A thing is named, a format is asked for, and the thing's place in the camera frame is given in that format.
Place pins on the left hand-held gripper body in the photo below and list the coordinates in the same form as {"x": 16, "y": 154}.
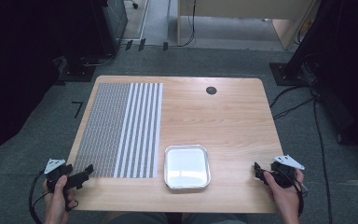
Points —
{"x": 58, "y": 170}

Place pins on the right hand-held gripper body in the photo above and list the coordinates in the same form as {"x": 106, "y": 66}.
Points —
{"x": 284, "y": 169}

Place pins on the person's right hand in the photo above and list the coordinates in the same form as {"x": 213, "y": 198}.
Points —
{"x": 284, "y": 197}

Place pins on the person's left hand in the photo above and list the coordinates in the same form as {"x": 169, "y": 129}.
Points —
{"x": 56, "y": 202}

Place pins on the grey striped placemat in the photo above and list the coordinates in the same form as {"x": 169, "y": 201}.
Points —
{"x": 118, "y": 130}

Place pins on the black tape corner mark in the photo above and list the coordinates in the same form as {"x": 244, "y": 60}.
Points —
{"x": 78, "y": 108}

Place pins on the white square tray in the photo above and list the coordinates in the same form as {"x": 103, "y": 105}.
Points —
{"x": 187, "y": 167}

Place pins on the black round table grommet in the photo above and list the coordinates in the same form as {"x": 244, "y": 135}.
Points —
{"x": 211, "y": 90}

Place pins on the black stand base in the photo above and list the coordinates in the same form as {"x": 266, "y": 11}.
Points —
{"x": 287, "y": 74}
{"x": 77, "y": 73}

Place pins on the black tape strip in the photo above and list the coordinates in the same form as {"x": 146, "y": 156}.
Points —
{"x": 129, "y": 44}
{"x": 165, "y": 46}
{"x": 142, "y": 44}

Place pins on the dark cabinet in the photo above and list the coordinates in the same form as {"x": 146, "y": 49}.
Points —
{"x": 115, "y": 21}

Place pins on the light wooden desk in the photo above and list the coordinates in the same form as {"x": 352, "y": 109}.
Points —
{"x": 245, "y": 12}

